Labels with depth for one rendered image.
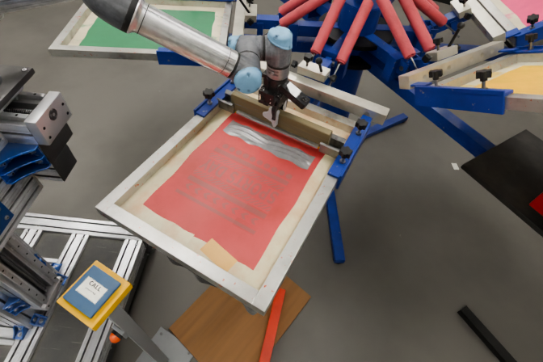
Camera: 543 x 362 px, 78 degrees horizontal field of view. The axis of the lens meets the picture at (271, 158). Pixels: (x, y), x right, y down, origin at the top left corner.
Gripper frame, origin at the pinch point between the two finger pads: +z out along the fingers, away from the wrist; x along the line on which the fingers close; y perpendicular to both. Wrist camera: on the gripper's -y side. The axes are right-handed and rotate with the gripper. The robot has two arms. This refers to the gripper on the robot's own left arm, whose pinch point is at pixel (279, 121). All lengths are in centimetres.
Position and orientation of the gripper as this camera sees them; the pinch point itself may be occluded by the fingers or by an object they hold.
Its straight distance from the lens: 125.8
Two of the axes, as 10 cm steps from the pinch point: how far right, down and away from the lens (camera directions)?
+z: -0.5, 6.5, 7.6
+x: -4.9, 6.5, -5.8
